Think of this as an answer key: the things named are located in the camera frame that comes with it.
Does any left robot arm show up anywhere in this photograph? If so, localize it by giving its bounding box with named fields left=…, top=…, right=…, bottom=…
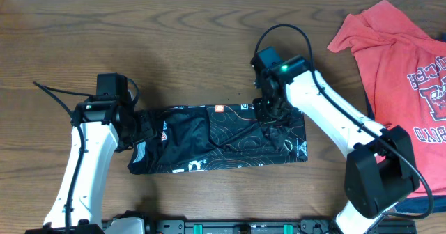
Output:
left=33, top=101, right=155, bottom=233

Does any red printed t-shirt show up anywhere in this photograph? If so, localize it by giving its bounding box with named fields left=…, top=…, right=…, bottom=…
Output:
left=328, top=1, right=445, bottom=196

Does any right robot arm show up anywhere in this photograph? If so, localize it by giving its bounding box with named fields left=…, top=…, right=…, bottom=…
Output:
left=251, top=51, right=420, bottom=233

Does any black orange-patterned jersey shirt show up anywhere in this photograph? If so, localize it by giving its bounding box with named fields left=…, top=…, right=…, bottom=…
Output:
left=128, top=104, right=308, bottom=175

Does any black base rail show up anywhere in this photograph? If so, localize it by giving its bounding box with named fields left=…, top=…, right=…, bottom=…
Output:
left=100, top=211, right=417, bottom=234

